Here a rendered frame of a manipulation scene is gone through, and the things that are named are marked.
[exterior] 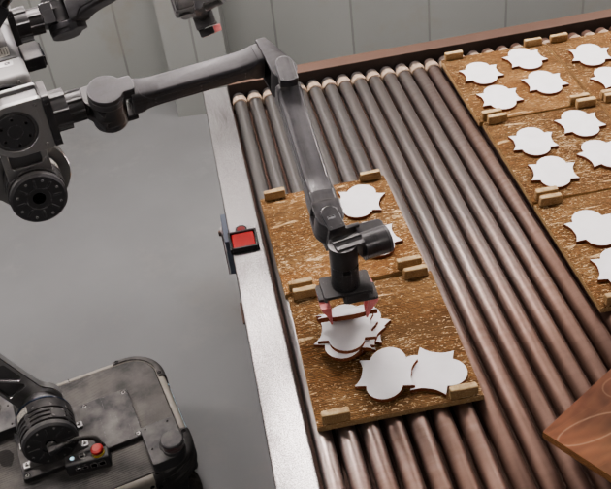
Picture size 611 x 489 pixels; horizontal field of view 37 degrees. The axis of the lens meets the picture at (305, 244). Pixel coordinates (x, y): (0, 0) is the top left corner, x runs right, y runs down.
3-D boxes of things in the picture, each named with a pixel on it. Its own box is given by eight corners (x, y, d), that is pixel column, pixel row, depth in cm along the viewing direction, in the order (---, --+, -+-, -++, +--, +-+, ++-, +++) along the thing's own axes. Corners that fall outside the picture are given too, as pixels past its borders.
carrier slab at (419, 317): (317, 432, 188) (317, 427, 187) (288, 302, 220) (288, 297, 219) (484, 400, 190) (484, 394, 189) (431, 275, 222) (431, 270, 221)
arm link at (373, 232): (315, 231, 189) (318, 208, 182) (366, 214, 192) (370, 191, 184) (338, 278, 184) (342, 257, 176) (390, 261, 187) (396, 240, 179)
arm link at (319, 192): (268, 90, 208) (269, 57, 199) (292, 86, 209) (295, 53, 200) (316, 250, 187) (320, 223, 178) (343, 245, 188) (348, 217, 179)
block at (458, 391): (450, 401, 188) (450, 392, 187) (448, 394, 190) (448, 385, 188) (478, 395, 189) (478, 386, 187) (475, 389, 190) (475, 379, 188)
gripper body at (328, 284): (374, 296, 186) (372, 268, 181) (325, 305, 185) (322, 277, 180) (367, 276, 191) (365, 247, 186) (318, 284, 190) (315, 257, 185)
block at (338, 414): (322, 426, 187) (321, 417, 185) (321, 419, 188) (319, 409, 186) (351, 420, 187) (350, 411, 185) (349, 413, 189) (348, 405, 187)
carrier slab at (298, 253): (285, 300, 220) (284, 295, 219) (260, 204, 252) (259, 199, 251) (427, 271, 223) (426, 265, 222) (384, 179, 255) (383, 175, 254)
